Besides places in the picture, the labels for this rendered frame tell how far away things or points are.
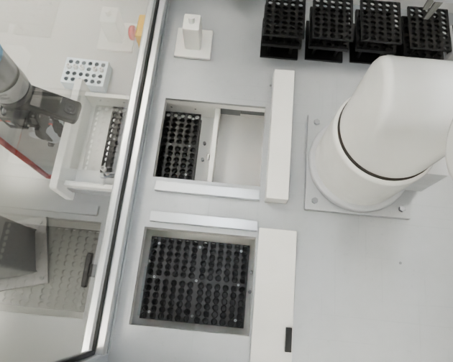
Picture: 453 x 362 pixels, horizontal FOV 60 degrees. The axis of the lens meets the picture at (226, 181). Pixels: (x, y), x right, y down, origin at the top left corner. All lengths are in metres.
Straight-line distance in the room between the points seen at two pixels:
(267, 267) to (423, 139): 0.39
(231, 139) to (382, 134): 0.50
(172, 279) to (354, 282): 0.39
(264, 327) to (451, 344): 0.38
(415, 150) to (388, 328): 0.39
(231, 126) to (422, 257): 0.55
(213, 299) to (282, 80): 0.53
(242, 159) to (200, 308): 0.39
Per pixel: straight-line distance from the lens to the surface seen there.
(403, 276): 0.93
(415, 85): 0.63
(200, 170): 1.01
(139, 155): 0.88
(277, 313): 0.84
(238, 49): 1.04
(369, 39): 1.01
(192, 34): 0.99
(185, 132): 1.01
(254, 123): 1.07
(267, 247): 0.84
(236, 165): 1.02
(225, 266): 0.92
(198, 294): 0.92
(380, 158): 0.69
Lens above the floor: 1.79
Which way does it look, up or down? 72 degrees down
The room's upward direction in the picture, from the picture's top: 3 degrees clockwise
